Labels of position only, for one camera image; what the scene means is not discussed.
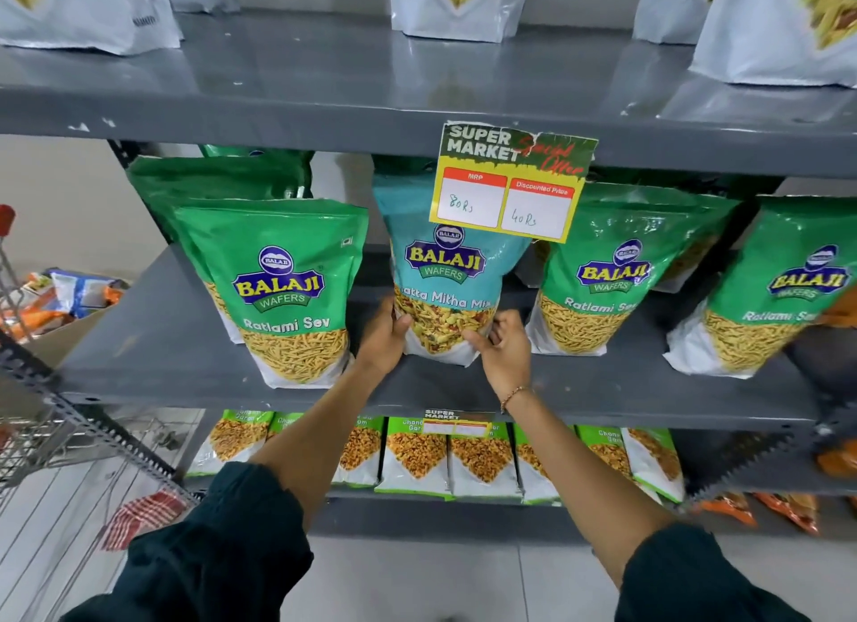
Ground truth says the person's left hand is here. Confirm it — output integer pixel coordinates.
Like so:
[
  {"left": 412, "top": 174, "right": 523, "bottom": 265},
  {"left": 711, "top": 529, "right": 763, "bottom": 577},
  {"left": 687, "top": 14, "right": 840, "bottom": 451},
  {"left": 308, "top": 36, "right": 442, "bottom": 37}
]
[{"left": 357, "top": 295, "right": 414, "bottom": 375}]

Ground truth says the person's right hand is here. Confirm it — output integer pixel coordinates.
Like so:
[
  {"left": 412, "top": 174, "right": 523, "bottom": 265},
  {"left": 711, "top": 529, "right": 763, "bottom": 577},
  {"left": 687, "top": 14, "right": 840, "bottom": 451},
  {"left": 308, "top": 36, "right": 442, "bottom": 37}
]
[{"left": 462, "top": 309, "right": 534, "bottom": 403}]

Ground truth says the teal snack mix packet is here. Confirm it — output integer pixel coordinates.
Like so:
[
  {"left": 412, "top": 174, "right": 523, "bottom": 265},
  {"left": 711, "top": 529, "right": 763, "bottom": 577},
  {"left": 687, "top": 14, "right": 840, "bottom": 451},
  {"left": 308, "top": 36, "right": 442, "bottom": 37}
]
[{"left": 371, "top": 171, "right": 534, "bottom": 368}]

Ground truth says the person's right forearm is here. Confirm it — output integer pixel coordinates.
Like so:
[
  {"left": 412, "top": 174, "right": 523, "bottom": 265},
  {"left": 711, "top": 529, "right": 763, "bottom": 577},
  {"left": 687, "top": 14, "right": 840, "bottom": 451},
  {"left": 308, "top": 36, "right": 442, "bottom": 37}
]
[{"left": 499, "top": 387, "right": 678, "bottom": 585}]

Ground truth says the person's left forearm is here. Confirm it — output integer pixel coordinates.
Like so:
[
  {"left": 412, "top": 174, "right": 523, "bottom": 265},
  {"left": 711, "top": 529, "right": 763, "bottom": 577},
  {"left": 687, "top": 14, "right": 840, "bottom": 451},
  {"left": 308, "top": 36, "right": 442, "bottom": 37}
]
[{"left": 246, "top": 357, "right": 403, "bottom": 510}]

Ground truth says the small shelf price tag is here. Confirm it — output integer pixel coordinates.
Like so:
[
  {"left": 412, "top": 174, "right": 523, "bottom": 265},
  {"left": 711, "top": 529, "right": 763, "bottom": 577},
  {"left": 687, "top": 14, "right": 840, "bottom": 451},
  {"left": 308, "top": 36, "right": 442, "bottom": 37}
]
[{"left": 422, "top": 409, "right": 495, "bottom": 439}]

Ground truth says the green sev snack packet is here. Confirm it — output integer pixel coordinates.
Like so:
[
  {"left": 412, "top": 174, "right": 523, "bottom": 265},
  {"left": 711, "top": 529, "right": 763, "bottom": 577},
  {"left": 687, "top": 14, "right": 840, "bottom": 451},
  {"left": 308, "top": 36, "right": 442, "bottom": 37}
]
[
  {"left": 653, "top": 203, "right": 744, "bottom": 294},
  {"left": 663, "top": 195, "right": 857, "bottom": 379},
  {"left": 173, "top": 198, "right": 370, "bottom": 390},
  {"left": 126, "top": 145, "right": 316, "bottom": 345},
  {"left": 525, "top": 181, "right": 741, "bottom": 358}
]

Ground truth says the row of green white packets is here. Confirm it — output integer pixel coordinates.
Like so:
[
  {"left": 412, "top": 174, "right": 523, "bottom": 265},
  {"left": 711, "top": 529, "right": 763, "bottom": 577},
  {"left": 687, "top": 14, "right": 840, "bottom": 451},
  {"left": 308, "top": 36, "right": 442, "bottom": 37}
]
[{"left": 185, "top": 409, "right": 686, "bottom": 507}]

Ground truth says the yellow green price sign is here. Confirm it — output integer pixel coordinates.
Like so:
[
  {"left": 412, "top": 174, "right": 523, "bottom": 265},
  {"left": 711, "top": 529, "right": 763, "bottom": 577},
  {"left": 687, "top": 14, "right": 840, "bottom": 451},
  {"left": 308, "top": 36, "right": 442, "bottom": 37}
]
[{"left": 428, "top": 121, "right": 599, "bottom": 245}]

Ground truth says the grey metal shelf rack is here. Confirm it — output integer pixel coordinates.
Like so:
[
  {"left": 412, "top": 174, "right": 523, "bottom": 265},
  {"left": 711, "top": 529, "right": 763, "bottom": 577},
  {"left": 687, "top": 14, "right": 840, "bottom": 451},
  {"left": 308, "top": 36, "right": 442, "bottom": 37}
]
[{"left": 0, "top": 11, "right": 857, "bottom": 549}]

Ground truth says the person's dark left sleeve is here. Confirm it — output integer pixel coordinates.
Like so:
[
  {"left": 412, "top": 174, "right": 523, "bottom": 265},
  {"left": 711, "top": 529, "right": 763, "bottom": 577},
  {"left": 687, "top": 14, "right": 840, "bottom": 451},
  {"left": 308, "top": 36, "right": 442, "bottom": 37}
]
[{"left": 60, "top": 461, "right": 316, "bottom": 622}]

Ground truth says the person's dark sleeve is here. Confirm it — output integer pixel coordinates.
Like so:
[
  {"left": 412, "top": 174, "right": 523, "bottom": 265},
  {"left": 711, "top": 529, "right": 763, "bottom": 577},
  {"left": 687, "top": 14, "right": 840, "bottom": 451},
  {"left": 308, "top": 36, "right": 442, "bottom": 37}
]
[
  {"left": 612, "top": 524, "right": 814, "bottom": 622},
  {"left": 60, "top": 461, "right": 316, "bottom": 622}
]

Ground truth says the orange snack packet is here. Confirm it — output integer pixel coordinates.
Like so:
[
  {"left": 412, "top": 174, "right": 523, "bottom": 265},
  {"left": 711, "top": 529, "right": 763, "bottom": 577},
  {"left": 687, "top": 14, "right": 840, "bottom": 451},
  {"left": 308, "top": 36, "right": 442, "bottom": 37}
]
[
  {"left": 755, "top": 493, "right": 822, "bottom": 537},
  {"left": 813, "top": 439, "right": 857, "bottom": 480},
  {"left": 693, "top": 493, "right": 759, "bottom": 529}
]

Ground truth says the red checked cloth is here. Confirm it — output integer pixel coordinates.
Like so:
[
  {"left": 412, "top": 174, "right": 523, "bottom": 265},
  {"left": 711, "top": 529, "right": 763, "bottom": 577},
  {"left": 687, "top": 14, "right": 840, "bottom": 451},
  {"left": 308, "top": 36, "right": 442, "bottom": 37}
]
[{"left": 100, "top": 490, "right": 190, "bottom": 553}]

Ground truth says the blue white snack packet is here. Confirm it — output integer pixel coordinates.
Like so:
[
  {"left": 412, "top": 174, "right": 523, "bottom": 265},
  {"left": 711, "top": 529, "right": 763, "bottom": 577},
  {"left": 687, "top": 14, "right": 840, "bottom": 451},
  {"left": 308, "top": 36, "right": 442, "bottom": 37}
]
[{"left": 48, "top": 268, "right": 123, "bottom": 320}]

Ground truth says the person's dark right sleeve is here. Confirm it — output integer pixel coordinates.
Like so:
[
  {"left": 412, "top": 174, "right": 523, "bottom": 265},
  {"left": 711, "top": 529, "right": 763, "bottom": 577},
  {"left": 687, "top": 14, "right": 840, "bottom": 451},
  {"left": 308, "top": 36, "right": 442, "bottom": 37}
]
[{"left": 612, "top": 524, "right": 814, "bottom": 622}]

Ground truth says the cardboard box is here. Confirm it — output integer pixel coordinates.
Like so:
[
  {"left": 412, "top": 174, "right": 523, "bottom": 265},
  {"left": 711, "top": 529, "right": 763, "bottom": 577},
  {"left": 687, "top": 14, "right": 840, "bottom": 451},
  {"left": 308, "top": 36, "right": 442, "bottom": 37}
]
[{"left": 0, "top": 267, "right": 133, "bottom": 369}]

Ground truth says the orange packet in box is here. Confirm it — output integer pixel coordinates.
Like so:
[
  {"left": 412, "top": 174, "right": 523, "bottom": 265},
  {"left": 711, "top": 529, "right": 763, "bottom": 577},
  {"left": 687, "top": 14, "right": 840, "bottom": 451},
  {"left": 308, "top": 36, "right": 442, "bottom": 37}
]
[{"left": 0, "top": 272, "right": 68, "bottom": 345}]

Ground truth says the metal shopping cart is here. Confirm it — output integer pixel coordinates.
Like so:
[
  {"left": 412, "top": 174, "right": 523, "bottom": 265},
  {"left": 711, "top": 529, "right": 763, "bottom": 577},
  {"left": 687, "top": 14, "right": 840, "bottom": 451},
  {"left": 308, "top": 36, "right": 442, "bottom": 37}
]
[{"left": 0, "top": 204, "right": 205, "bottom": 579}]

